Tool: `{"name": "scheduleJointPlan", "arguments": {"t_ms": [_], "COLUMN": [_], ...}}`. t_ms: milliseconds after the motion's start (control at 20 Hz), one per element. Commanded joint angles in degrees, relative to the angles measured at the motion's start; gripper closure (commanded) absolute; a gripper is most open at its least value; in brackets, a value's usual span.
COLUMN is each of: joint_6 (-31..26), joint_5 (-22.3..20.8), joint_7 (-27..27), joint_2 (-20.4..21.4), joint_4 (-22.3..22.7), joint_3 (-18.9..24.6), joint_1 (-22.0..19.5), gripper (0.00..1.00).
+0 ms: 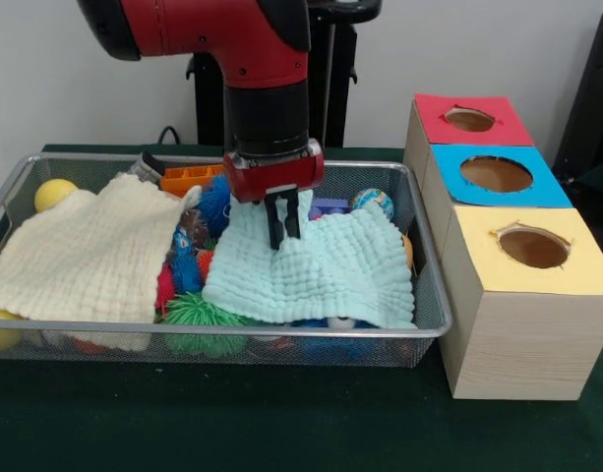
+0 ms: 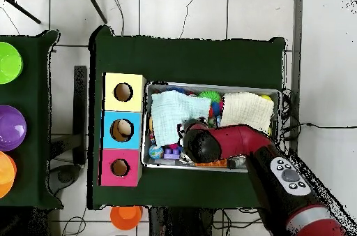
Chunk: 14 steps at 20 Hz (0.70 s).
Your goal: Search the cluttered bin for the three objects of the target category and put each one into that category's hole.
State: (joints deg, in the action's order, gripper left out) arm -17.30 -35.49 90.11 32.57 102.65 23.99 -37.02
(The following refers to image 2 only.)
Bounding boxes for mint muslin cloth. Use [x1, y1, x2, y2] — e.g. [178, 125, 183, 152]
[150, 89, 212, 147]

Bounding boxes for cream muslin cloth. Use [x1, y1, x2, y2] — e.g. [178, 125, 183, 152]
[220, 91, 275, 133]

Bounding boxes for wooden box with three holes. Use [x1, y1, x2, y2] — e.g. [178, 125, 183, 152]
[98, 72, 147, 187]

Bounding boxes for green spiky rubber ball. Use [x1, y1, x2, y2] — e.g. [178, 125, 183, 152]
[198, 90, 222, 103]

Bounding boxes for purple toy block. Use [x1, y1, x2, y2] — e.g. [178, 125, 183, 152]
[162, 147, 182, 161]

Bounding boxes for marbled blue bouncy ball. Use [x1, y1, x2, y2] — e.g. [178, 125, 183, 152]
[148, 145, 165, 160]

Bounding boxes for dark green tablecloth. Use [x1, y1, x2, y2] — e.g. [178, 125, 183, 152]
[0, 29, 63, 210]
[87, 24, 287, 211]

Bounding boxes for long orange toy block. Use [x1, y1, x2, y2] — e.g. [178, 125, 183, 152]
[195, 158, 229, 168]

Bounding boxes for orange plastic cup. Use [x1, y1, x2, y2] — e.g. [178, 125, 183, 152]
[109, 205, 144, 231]

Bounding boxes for grey round stand base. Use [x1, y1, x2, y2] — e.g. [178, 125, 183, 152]
[47, 163, 82, 196]

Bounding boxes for black stand legs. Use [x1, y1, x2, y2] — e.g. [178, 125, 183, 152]
[0, 0, 108, 24]

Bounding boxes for purple plastic bowl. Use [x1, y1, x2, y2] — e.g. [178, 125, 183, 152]
[0, 105, 28, 152]

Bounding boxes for green plastic bowl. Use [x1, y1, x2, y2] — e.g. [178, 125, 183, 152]
[0, 41, 24, 85]

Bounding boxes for orange plastic bowl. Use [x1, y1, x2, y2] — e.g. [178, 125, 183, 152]
[0, 150, 17, 200]

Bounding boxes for silver wire mesh bin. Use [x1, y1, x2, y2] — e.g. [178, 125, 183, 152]
[141, 80, 282, 173]

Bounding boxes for black floor post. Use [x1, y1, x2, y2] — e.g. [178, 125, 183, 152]
[73, 65, 88, 165]

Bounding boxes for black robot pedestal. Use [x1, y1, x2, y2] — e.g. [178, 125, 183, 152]
[147, 206, 215, 236]

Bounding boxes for grey floor cable cover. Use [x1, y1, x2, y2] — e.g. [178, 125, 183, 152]
[289, 0, 304, 153]

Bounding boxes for thin black floor cable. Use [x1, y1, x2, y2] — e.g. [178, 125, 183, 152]
[281, 122, 357, 130]

